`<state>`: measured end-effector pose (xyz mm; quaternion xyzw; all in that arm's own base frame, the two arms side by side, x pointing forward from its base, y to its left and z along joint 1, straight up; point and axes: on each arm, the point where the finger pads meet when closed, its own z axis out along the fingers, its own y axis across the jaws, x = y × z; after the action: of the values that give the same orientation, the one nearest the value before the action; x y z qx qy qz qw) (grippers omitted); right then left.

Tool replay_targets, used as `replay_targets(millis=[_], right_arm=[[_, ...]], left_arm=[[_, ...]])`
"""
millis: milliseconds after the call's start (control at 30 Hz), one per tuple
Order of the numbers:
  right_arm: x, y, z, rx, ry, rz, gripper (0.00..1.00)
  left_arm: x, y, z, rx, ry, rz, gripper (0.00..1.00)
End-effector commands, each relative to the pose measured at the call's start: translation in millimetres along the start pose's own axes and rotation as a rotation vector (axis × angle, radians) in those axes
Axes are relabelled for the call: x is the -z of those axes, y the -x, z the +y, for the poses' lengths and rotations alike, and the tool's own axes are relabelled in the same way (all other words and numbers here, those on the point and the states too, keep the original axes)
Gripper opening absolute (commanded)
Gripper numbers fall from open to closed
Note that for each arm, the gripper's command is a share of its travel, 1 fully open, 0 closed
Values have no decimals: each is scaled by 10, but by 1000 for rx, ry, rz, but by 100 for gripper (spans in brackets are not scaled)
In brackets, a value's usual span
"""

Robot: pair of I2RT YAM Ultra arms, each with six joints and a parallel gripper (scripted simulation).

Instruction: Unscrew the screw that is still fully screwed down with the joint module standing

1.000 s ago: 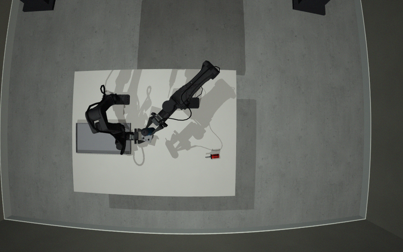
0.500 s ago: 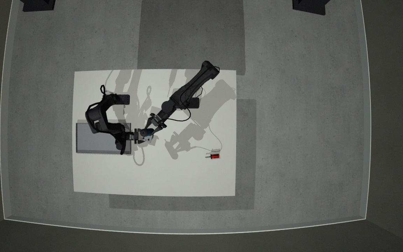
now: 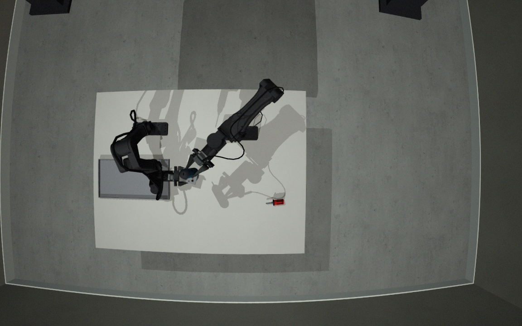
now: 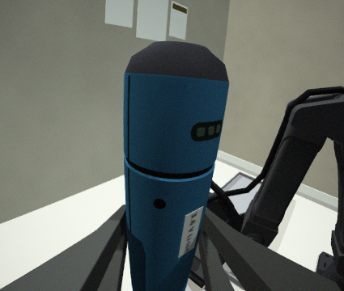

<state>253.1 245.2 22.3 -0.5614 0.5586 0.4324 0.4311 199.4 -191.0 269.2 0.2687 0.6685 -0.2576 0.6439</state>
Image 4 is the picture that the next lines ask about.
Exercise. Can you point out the dark blue electric screwdriver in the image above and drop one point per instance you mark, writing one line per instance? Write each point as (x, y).
(175, 95)

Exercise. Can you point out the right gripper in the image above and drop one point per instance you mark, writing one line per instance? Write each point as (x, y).
(196, 270)

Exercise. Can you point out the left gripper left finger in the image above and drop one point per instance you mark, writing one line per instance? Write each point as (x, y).
(82, 266)

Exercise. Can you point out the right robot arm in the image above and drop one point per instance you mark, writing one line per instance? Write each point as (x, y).
(303, 137)

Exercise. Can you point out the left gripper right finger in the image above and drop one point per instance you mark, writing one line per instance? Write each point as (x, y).
(255, 266)

